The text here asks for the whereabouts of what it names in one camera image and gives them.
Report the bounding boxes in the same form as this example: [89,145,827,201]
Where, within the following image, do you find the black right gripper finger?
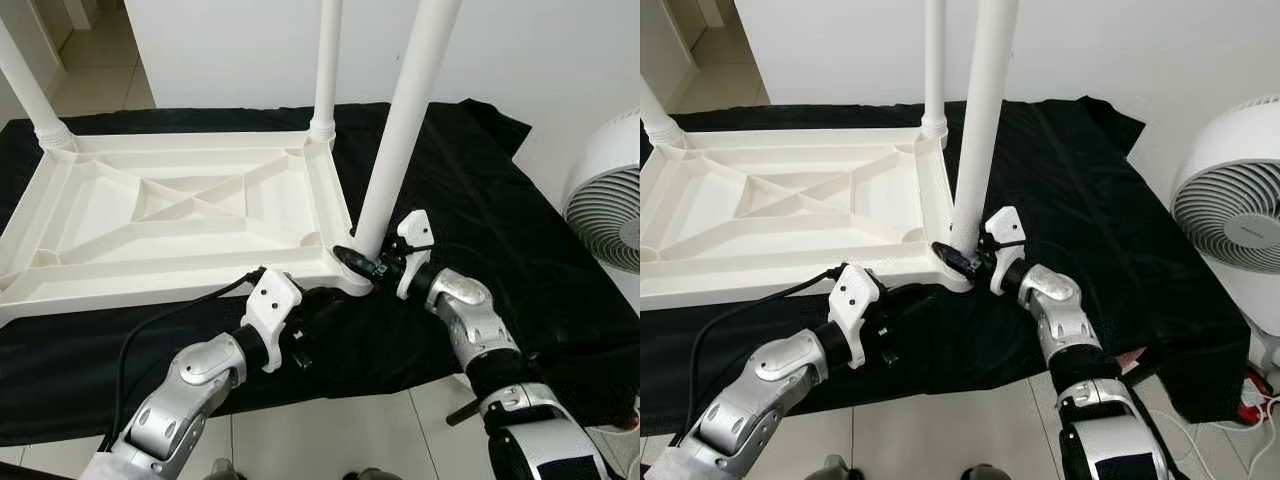
[333,245,379,286]
[930,240,976,281]

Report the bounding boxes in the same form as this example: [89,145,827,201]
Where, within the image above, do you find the white plastic ribbed table top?
[640,125,976,311]
[0,128,373,329]

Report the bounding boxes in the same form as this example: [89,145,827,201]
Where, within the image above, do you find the white plastic table leg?
[640,80,686,151]
[350,0,463,259]
[948,0,1021,256]
[922,0,951,146]
[0,20,76,151]
[310,0,346,146]

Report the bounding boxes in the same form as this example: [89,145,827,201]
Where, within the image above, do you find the black cloth cover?
[640,95,1251,436]
[0,98,641,446]

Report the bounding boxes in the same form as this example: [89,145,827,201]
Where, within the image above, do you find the white floor fan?
[563,108,641,276]
[1170,95,1280,366]

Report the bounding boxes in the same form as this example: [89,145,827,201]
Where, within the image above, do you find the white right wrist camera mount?
[983,205,1029,296]
[395,208,436,301]

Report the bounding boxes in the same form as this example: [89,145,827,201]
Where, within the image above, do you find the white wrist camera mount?
[828,263,889,369]
[983,205,1029,296]
[240,268,304,374]
[395,208,436,301]

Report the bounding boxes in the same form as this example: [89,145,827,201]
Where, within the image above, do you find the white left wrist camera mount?
[828,263,889,369]
[240,268,304,374]

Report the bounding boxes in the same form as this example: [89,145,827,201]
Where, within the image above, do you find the white power cable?
[1150,385,1280,480]

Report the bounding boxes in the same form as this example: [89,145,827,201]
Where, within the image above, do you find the red black cable reel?
[1235,365,1280,426]

